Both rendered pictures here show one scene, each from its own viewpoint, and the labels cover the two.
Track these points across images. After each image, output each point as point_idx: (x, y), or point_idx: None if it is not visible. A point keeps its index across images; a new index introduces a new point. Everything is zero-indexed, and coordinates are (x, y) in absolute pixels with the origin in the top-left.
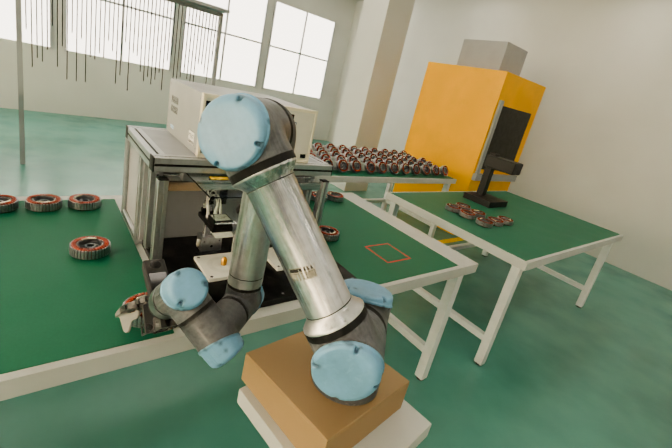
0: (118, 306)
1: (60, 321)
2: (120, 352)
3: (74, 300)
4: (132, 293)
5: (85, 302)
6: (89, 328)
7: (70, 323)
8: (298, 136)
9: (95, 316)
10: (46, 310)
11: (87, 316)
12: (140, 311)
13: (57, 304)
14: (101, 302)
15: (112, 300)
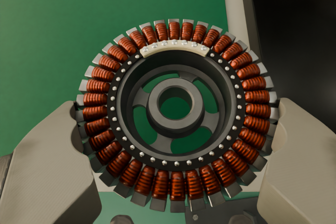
0: (133, 19)
1: (15, 35)
2: (98, 191)
3: None
4: None
5: None
6: (58, 76)
7: (30, 47)
8: None
9: (80, 39)
10: None
11: (66, 35)
12: (132, 149)
13: None
14: None
15: None
